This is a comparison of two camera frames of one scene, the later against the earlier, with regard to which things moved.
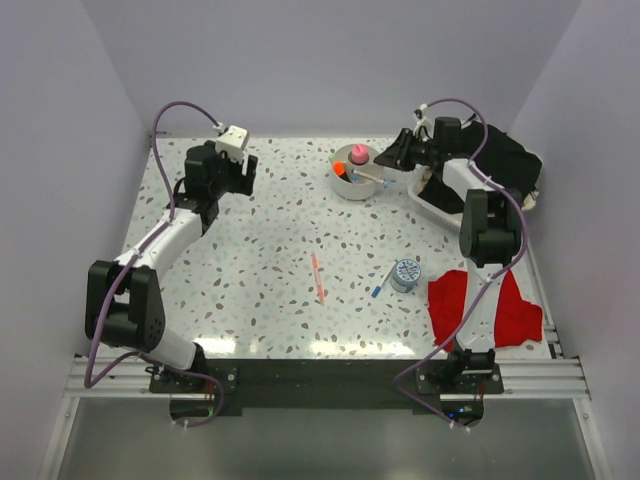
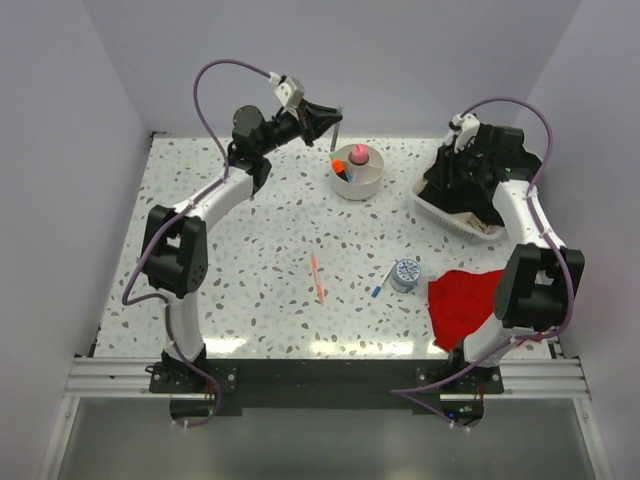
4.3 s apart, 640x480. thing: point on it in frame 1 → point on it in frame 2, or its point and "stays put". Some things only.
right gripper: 399,159 → 469,149
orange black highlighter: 339,169 stays put
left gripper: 243,184 → 313,121
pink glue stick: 359,153 stays put
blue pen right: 377,288 stays put
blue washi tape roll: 404,275 stays put
